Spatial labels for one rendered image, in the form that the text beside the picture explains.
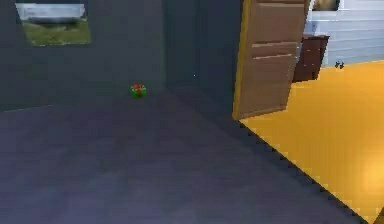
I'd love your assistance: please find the green box with red bow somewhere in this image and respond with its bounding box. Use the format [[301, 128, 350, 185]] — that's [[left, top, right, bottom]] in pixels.
[[130, 83, 147, 100]]

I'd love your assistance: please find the brown panelled room door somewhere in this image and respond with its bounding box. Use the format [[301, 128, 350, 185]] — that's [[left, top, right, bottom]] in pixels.
[[231, 0, 312, 121]]

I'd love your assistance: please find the dark brown wooden cabinet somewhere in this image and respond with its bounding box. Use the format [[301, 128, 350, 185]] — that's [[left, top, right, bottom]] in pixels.
[[292, 33, 331, 83]]

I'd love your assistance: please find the window with green view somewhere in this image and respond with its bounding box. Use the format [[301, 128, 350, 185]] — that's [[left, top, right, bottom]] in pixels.
[[14, 2, 92, 47]]

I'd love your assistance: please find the framed wall picture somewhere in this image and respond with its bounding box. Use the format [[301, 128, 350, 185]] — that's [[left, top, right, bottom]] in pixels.
[[311, 0, 341, 12]]

